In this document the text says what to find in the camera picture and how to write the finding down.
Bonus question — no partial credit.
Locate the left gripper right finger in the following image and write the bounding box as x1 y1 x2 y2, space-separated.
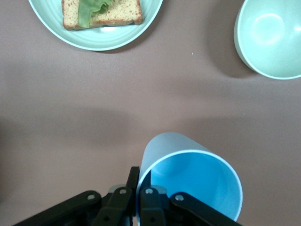
136 169 243 226

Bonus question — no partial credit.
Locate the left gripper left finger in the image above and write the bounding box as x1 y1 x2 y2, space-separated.
14 166 141 226

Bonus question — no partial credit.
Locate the blue plastic cup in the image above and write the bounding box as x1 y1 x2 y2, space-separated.
135 131 244 226

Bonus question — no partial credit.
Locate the brown table cover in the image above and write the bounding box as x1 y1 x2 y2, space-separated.
0 0 301 226

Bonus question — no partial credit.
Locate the pale green plate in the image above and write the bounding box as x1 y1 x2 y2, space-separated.
28 0 164 51

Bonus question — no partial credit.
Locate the bread slice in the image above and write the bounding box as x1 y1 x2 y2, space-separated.
61 0 143 31

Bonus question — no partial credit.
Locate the green lettuce leaf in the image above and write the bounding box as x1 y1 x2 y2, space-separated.
77 0 112 28

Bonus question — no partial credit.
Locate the pale green bowl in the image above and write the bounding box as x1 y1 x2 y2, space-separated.
234 0 301 80

